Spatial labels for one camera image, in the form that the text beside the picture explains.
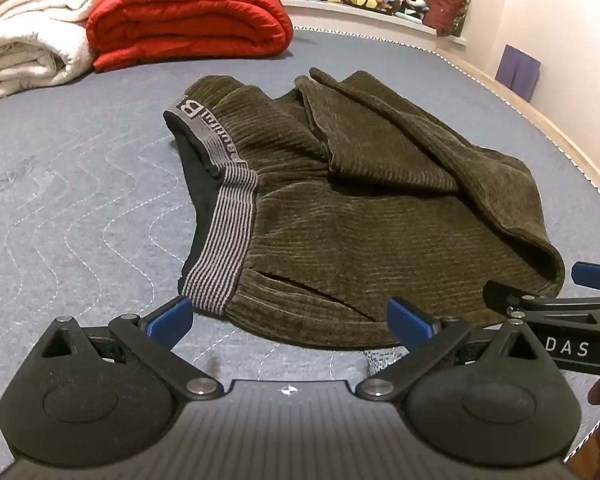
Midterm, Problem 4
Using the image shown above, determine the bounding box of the maroon cushion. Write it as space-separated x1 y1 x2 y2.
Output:
422 0 473 38

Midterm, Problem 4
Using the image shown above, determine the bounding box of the red folded quilt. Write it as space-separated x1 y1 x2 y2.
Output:
86 0 294 72

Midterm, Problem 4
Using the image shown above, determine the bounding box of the white folded blanket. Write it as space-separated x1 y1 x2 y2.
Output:
0 0 113 103

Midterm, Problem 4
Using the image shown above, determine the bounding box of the purple wall panel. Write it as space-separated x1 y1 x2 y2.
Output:
495 44 542 102

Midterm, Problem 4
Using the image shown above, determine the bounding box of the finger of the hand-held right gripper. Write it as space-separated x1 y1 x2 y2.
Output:
482 280 531 318
571 261 600 295

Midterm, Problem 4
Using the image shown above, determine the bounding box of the grey quilted mattress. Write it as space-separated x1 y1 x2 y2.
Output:
0 27 600 480

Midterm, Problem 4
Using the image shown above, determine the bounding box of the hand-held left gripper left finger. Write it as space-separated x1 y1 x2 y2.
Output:
27 296 224 402

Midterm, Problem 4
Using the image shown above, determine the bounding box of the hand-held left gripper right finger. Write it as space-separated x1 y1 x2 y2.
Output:
355 297 556 403

